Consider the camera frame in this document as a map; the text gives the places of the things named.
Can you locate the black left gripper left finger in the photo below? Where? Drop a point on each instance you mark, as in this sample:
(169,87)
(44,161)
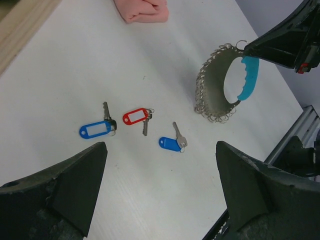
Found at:
(56,203)

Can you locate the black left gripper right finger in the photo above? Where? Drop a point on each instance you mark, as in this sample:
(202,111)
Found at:
(265,202)

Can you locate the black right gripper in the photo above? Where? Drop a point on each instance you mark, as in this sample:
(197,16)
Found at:
(293,43)

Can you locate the key with blue window tag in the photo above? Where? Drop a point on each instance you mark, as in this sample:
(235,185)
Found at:
(107,126)

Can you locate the key with solid blue tag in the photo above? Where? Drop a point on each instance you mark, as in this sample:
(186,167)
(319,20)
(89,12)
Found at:
(177,145)

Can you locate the key with red tag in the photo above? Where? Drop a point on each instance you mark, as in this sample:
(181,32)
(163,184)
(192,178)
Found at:
(139,115)

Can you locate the pink cloth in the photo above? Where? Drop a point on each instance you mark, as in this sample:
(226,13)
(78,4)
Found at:
(143,11)

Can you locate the wooden clothes rack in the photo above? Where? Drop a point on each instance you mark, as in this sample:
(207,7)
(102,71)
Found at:
(19,23)

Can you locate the aluminium frame rail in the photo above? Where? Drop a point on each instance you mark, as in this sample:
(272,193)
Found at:
(304,131)

